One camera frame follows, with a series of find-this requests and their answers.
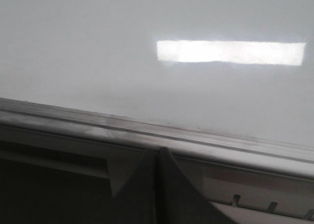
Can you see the white cabinet with drawer handle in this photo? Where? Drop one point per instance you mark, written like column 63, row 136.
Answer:
column 231, row 172

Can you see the white whiteboard with aluminium frame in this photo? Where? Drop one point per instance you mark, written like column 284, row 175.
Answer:
column 223, row 80

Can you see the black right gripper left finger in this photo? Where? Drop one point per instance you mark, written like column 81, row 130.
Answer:
column 134, row 203

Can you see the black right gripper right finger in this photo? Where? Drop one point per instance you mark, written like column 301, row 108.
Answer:
column 177, row 200

